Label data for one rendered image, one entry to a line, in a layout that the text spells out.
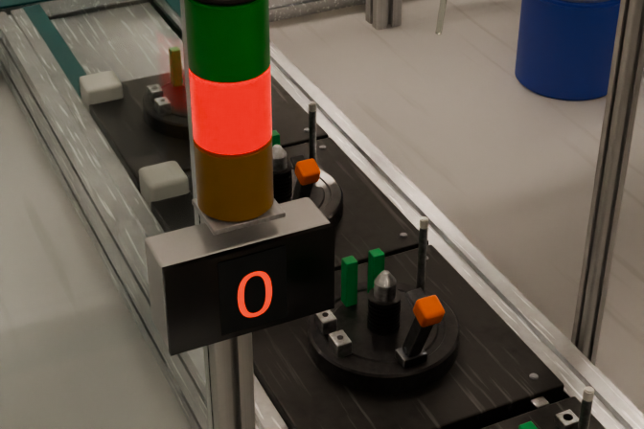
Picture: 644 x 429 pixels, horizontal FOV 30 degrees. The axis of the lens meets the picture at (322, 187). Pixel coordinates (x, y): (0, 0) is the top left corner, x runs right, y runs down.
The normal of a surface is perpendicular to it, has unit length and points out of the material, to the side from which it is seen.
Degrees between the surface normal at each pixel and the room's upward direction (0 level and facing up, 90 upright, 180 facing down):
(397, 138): 0
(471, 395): 0
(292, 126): 0
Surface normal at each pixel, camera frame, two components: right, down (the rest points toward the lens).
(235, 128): 0.15, 0.53
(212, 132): -0.43, 0.48
